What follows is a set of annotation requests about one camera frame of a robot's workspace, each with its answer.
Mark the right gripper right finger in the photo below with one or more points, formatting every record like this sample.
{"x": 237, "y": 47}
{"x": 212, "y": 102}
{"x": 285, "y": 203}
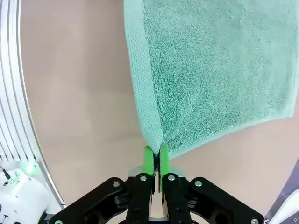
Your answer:
{"x": 172, "y": 186}

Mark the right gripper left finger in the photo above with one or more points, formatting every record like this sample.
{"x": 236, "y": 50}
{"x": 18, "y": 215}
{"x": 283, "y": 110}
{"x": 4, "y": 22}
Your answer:
{"x": 140, "y": 186}

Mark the mint green terry towel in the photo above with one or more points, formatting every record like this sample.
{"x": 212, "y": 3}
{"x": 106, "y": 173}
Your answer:
{"x": 210, "y": 70}

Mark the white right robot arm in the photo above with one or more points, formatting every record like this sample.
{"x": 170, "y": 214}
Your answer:
{"x": 21, "y": 193}

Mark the white aluminium frame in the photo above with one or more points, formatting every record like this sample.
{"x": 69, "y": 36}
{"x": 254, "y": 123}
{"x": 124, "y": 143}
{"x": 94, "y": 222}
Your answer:
{"x": 14, "y": 70}

